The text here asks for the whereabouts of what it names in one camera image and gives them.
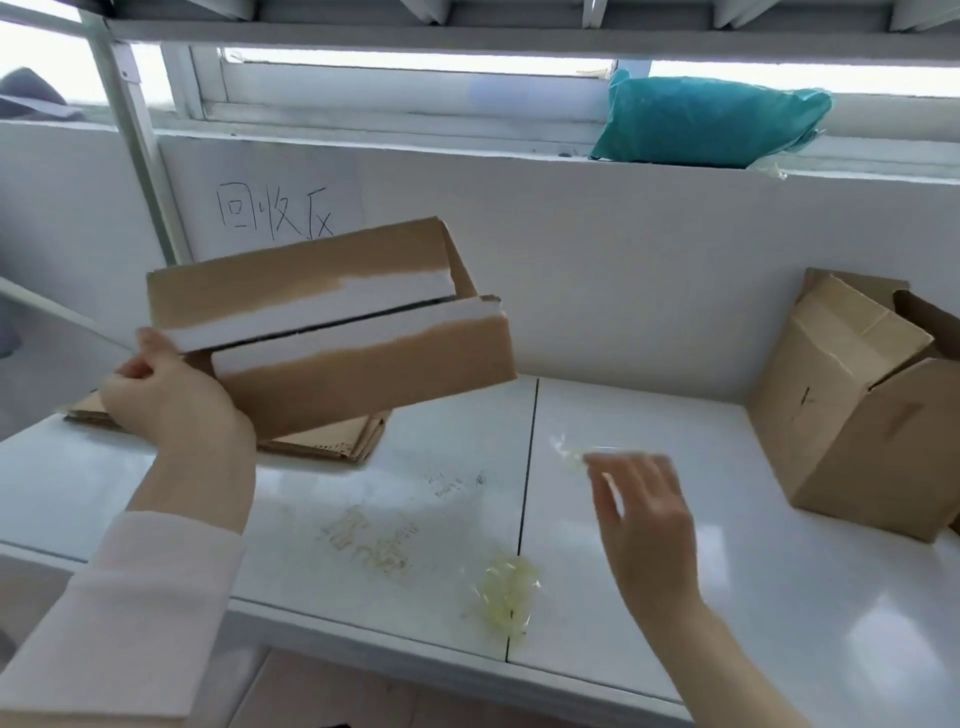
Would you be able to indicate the person's right hand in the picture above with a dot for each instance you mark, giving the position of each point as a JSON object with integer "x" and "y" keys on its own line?
{"x": 652, "y": 540}

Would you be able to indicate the person's left hand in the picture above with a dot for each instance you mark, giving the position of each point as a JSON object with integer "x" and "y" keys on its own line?
{"x": 187, "y": 412}

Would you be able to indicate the grey cloth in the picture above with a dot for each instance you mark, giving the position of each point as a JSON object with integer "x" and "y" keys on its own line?
{"x": 30, "y": 94}

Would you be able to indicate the clear tape strip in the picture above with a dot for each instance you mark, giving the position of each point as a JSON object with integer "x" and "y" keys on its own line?
{"x": 570, "y": 454}

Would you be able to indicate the clear tape wad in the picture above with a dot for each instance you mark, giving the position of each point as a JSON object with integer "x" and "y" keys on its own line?
{"x": 506, "y": 592}

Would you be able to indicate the glossy taped cardboard box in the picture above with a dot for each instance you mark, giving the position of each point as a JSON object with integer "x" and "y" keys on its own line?
{"x": 375, "y": 375}

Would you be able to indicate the plain brown cardboard box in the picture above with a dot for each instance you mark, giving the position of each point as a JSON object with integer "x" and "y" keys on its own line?
{"x": 862, "y": 465}

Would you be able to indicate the person's right forearm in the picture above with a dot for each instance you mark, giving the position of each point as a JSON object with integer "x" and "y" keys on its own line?
{"x": 712, "y": 675}

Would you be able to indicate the teal plastic bag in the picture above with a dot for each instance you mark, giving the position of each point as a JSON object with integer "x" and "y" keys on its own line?
{"x": 705, "y": 120}

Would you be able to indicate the white wrist sleeve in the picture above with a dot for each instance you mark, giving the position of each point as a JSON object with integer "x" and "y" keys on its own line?
{"x": 112, "y": 622}

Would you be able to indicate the green printed cardboard box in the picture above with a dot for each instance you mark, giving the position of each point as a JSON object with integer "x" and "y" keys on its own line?
{"x": 337, "y": 442}

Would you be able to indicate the white handwritten paper sign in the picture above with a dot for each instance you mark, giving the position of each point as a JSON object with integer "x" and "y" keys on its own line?
{"x": 247, "y": 169}

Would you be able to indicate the white metal shelf rack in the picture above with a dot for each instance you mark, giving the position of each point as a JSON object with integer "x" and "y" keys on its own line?
{"x": 142, "y": 172}

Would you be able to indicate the person's left forearm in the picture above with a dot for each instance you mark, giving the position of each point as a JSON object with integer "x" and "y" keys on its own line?
{"x": 195, "y": 495}

